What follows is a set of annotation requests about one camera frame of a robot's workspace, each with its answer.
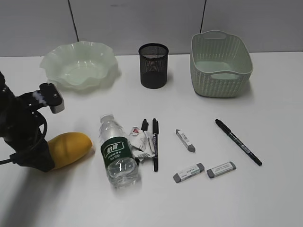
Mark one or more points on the white grey eraser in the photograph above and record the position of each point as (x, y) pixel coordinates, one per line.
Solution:
(221, 169)
(188, 172)
(186, 142)

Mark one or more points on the white grey eraser lower right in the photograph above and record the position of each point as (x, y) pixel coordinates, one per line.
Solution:
(221, 169)

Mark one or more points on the white grey eraser lower left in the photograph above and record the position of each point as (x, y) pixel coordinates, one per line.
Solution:
(188, 172)

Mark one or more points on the black mesh pen holder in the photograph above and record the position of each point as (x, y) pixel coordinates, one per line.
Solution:
(153, 65)

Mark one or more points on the white waste paper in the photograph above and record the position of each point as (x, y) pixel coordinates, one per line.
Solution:
(141, 144)

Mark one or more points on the pale green woven plastic basket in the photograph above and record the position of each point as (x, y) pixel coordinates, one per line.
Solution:
(220, 64)

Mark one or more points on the pale green wavy glass plate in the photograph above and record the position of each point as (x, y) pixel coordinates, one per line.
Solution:
(80, 65)

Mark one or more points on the white grey eraser upper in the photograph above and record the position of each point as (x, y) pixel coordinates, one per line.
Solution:
(186, 142)

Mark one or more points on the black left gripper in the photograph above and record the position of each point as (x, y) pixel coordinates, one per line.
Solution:
(23, 128)

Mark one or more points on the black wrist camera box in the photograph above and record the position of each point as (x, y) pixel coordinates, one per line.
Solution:
(52, 97)

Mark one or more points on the yellow mango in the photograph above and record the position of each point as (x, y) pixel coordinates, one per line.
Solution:
(68, 147)

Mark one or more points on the black marker pen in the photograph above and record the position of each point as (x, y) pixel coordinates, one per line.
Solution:
(145, 127)
(237, 141)
(155, 132)

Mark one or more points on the clear water bottle green label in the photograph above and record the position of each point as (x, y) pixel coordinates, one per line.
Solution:
(120, 164)

